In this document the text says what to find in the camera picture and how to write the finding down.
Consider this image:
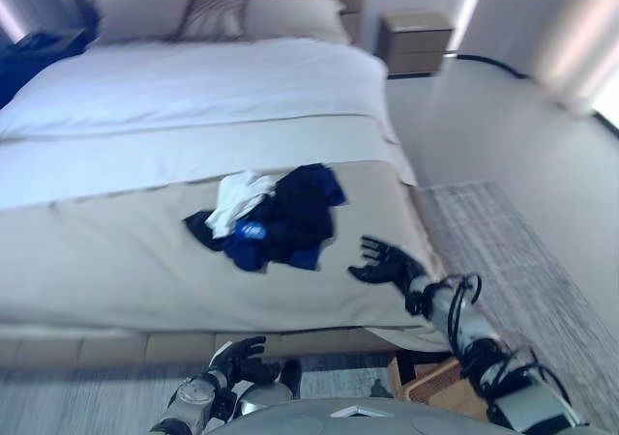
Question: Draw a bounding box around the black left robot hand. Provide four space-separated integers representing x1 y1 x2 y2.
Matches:
210 335 281 386

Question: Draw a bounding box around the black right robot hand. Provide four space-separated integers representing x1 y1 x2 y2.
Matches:
347 234 427 294

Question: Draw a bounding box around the woven wooden basket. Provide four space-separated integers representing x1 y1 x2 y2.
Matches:
386 352 490 421

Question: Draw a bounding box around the beige bed runner blanket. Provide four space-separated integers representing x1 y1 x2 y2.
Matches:
0 159 452 354

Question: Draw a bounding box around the bed with white duvet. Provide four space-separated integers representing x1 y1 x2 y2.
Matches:
0 37 419 214

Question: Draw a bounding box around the black garment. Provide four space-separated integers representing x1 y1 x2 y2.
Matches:
183 163 339 265

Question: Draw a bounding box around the grey robot torso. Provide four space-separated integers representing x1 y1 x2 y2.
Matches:
202 357 619 435

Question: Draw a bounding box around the blue garment with white print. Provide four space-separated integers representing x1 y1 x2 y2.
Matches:
223 167 347 274

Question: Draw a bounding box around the grey striped rug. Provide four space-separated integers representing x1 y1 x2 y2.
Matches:
414 180 619 431

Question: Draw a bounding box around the white shirt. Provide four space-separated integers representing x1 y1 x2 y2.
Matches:
204 168 278 239

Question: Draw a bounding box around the wooden nightstand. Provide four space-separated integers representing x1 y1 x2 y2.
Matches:
375 11 455 78

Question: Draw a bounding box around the white pillow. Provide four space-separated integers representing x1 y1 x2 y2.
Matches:
241 0 351 45

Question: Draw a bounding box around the striped pillow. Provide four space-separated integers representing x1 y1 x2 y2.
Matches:
179 0 251 41

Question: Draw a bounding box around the large beige pillow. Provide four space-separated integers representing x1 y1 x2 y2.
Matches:
87 0 203 45

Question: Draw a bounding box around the dark blue nightstand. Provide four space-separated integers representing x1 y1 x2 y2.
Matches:
0 0 98 109

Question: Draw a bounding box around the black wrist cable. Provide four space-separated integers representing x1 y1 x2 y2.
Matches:
404 273 484 359

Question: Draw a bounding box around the black floor cable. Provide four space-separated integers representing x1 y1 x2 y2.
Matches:
454 53 538 81

